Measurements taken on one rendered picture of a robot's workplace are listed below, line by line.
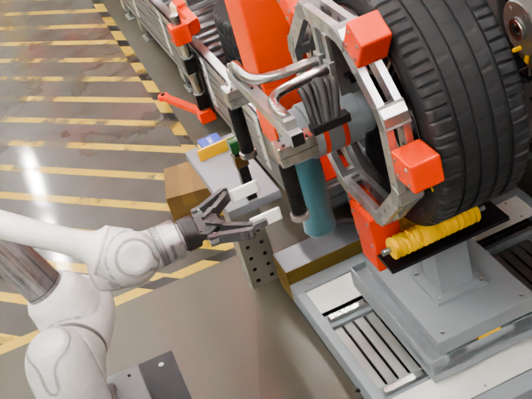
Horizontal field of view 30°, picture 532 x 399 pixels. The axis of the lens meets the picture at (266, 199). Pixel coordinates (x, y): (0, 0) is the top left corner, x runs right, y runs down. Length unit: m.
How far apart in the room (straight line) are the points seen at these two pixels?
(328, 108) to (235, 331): 1.23
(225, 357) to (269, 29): 1.02
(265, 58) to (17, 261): 0.92
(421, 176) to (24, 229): 0.83
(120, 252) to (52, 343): 0.45
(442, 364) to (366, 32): 0.99
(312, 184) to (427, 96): 0.54
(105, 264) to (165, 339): 1.31
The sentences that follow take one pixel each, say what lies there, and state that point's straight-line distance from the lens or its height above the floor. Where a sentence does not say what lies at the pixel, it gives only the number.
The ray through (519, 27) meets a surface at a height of 0.87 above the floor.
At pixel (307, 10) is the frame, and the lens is 2.32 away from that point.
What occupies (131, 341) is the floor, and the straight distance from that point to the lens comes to 3.30.
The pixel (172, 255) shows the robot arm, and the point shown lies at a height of 0.83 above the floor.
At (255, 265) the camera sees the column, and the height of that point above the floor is 0.09.
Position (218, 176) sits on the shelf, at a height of 0.45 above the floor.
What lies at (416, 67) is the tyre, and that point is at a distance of 2.12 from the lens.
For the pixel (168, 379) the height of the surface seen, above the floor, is 0.30.
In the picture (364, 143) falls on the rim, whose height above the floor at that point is 0.66.
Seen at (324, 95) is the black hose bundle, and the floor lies 1.03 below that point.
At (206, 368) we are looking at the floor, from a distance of 3.10.
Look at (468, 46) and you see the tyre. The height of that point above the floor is 1.04.
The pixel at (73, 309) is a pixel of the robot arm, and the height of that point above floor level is 0.64.
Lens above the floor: 2.03
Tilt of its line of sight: 33 degrees down
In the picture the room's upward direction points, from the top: 17 degrees counter-clockwise
